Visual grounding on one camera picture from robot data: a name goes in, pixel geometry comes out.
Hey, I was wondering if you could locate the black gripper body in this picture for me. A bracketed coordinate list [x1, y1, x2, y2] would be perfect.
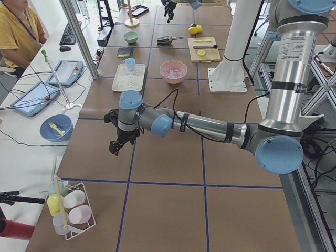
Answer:
[103, 109, 140, 146]
[161, 0, 178, 12]

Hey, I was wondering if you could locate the steel ice scoop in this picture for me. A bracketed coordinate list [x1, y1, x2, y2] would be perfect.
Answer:
[156, 36, 183, 46]

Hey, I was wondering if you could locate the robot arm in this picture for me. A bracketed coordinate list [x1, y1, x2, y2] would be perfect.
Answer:
[161, 0, 202, 24]
[104, 1, 335, 174]

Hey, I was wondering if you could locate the pink bowl of ice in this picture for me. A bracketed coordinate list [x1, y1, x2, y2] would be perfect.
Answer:
[159, 60, 188, 84]

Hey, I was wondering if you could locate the blue plastic cup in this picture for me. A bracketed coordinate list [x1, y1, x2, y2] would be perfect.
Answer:
[125, 58, 136, 73]

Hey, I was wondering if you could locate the white cup in rack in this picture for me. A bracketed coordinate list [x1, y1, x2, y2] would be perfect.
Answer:
[63, 190, 86, 209]

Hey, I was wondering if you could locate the pink cup in rack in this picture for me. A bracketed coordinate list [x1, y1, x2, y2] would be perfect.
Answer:
[68, 205, 92, 224]

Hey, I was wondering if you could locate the yellow cup in rack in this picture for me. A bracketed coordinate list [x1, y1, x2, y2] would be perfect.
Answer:
[47, 194, 60, 217]

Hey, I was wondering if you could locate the yellow lemon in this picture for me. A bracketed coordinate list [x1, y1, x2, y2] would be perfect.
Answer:
[188, 26, 198, 35]
[196, 25, 203, 33]

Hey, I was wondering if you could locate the yellow plastic knife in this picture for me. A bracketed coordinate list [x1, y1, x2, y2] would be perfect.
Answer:
[192, 39, 212, 43]

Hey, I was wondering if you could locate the wooden stand with round base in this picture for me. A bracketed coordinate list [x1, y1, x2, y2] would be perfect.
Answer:
[124, 0, 140, 28]

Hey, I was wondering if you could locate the green ceramic bowl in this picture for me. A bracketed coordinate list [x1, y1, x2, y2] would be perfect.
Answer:
[123, 31, 139, 44]

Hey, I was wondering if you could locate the lemon half slice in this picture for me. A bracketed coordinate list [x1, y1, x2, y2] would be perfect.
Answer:
[197, 50, 206, 57]

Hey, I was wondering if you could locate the wooden cutting board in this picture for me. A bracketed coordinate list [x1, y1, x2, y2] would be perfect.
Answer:
[187, 37, 222, 62]

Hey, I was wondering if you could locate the blue bowl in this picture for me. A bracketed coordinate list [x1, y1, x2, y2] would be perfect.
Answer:
[39, 114, 73, 142]

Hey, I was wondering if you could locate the cream bear tray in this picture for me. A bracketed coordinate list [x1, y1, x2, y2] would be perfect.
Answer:
[111, 64, 146, 92]

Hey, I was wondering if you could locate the metal rod on stand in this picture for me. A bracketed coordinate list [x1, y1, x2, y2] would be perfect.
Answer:
[41, 49, 83, 110]

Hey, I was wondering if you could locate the clear wine glass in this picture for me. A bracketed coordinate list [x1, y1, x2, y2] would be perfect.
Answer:
[123, 58, 136, 88]

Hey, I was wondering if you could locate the yellow fork in bowl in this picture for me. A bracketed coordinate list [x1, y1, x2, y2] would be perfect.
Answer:
[48, 121, 64, 136]

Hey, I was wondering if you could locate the blue teach pendant far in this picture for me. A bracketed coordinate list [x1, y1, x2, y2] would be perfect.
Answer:
[54, 60, 83, 87]

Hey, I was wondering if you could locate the blue teach pendant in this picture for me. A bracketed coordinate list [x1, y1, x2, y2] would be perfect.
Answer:
[10, 82, 60, 117]
[54, 60, 83, 87]

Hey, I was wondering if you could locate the blue teach pendant near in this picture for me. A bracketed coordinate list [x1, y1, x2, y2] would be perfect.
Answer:
[10, 82, 60, 117]

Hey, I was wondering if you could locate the black keyboard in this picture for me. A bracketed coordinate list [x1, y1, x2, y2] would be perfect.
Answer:
[59, 23, 76, 46]

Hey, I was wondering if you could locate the black computer mouse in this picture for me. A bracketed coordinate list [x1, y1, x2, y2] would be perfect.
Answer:
[59, 45, 71, 52]

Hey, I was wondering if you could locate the red cylinder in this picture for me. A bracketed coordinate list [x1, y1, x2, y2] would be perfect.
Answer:
[1, 219, 35, 240]

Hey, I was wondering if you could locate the person in yellow shirt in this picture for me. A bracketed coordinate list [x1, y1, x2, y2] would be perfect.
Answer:
[1, 1, 47, 77]

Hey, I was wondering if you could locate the white chair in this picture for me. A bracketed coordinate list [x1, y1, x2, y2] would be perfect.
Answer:
[298, 114, 324, 130]

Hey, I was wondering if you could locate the steel rod handle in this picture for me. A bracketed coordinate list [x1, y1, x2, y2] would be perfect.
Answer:
[193, 44, 218, 49]

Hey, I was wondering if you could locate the white wire cup rack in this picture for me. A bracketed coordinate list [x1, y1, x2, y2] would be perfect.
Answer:
[47, 176, 96, 240]

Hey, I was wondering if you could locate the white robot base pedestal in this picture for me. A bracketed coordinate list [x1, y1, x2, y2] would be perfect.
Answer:
[208, 0, 264, 92]

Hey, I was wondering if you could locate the aluminium frame post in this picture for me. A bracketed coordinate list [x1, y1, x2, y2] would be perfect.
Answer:
[60, 0, 99, 80]

